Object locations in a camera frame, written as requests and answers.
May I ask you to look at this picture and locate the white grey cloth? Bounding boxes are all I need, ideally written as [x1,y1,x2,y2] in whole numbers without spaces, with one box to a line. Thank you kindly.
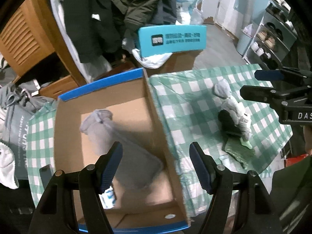
[221,97,252,142]

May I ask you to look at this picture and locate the black sock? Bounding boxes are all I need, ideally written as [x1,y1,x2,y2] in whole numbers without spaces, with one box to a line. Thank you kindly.
[218,109,242,137]

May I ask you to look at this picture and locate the white blue sock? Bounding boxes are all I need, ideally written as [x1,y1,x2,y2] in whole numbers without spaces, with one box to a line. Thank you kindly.
[99,186,116,210]

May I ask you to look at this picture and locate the grey sock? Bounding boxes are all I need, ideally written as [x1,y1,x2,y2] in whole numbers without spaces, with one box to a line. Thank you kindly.
[213,79,232,99]
[79,109,164,191]

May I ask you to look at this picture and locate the right hand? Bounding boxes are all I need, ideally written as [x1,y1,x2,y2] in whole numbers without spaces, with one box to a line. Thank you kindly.
[303,126,312,155]

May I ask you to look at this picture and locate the metal shoe rack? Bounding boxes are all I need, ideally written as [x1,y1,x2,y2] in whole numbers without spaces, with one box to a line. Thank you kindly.
[243,0,297,69]

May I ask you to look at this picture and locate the red small box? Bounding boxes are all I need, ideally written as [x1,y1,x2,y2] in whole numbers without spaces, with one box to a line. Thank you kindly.
[285,154,308,167]

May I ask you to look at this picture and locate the light green cloth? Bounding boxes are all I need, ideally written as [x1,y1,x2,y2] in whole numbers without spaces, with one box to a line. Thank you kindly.
[239,137,253,150]

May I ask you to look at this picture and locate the green scrub sponge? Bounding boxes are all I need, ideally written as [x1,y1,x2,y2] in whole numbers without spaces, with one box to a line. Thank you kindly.
[224,137,255,170]

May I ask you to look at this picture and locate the white towel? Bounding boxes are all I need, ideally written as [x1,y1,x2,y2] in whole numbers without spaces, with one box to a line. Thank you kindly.
[0,143,19,189]

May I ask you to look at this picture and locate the green checkered tablecloth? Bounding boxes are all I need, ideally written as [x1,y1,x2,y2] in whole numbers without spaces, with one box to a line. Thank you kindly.
[27,65,293,217]

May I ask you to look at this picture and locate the brown cardboard box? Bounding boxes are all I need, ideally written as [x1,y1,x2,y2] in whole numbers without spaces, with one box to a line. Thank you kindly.
[146,50,202,77]

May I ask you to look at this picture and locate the blue cardboard box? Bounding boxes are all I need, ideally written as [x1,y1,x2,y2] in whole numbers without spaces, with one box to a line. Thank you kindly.
[54,68,189,233]

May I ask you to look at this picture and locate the grey shopping bag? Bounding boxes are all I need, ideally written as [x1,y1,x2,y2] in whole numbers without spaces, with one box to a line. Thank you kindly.
[3,104,32,180]

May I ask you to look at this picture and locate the grey clothes pile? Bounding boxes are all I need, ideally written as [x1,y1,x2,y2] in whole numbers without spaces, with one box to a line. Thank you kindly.
[1,82,56,113]

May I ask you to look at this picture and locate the blue white plastic bag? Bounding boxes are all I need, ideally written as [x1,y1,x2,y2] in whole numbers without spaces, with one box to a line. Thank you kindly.
[176,0,204,25]

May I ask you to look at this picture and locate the teal shoe box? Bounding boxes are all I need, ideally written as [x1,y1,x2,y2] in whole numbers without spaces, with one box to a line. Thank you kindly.
[138,25,207,58]

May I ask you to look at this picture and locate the wooden louvered cabinet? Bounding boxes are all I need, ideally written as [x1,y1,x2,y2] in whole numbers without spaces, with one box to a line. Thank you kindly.
[1,0,86,98]

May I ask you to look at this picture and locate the dark hanging jackets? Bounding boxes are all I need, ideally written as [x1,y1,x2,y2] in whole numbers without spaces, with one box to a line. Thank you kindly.
[62,0,177,63]

